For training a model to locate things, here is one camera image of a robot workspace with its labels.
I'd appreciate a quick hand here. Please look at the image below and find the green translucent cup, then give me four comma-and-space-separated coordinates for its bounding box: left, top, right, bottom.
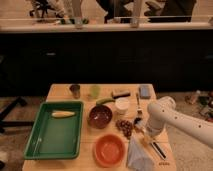
89, 85, 100, 100

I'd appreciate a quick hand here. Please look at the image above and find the green plastic tray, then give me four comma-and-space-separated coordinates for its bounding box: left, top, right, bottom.
24, 101, 83, 160

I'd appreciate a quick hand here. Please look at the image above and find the green pepper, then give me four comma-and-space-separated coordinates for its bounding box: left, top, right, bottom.
96, 98, 115, 105

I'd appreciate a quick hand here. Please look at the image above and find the brown grape bunch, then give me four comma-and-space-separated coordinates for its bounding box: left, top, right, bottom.
116, 120, 133, 139

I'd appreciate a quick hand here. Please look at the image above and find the purple bowl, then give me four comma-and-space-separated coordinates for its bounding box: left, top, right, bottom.
87, 105, 112, 129

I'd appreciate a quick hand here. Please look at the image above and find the black office chair base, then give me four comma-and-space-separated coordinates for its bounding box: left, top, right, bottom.
0, 96, 35, 134

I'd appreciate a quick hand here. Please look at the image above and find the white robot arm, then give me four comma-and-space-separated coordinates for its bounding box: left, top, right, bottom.
142, 96, 213, 149

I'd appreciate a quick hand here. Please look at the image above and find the white cup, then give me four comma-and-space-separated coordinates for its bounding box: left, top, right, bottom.
115, 97, 130, 115

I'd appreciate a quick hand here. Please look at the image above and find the black whiteboard eraser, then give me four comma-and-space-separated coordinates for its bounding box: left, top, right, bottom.
112, 90, 131, 99

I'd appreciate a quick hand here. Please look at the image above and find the dark metal cup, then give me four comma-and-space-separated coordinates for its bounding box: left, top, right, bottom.
70, 84, 80, 99

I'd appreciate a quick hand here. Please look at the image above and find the blue sponge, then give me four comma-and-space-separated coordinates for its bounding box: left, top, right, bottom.
139, 85, 151, 99

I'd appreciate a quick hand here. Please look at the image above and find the orange bowl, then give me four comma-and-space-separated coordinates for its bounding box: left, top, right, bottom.
93, 134, 125, 168

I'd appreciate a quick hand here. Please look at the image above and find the blue grey cloth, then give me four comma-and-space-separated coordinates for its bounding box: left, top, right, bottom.
126, 136, 154, 171

